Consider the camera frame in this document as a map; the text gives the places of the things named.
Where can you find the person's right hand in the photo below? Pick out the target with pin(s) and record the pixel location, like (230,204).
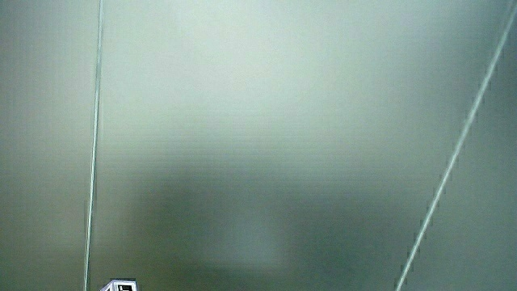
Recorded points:
(120,286)

